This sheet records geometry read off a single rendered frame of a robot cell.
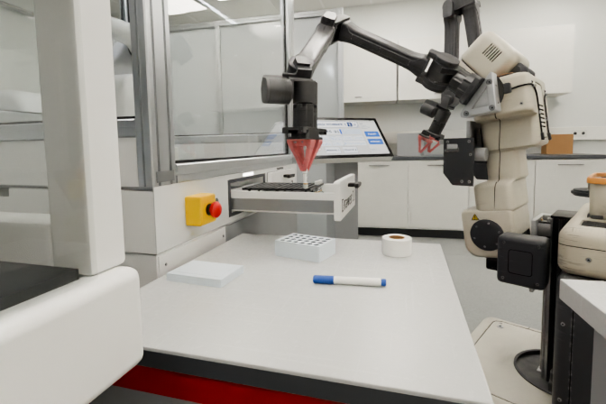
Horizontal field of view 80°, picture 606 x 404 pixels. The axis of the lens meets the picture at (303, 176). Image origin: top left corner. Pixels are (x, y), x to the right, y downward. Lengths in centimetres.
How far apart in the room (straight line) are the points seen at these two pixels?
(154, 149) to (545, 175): 395
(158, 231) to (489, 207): 100
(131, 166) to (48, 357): 55
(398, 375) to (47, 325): 35
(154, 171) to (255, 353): 46
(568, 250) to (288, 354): 82
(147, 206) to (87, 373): 49
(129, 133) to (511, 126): 110
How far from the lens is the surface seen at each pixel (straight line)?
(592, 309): 78
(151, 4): 89
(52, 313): 36
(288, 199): 104
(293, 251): 87
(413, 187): 408
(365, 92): 445
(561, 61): 482
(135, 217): 86
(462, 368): 52
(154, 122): 83
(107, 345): 40
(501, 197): 130
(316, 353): 51
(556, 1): 535
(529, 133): 131
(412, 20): 501
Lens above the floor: 102
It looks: 5 degrees down
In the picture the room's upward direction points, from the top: 1 degrees counter-clockwise
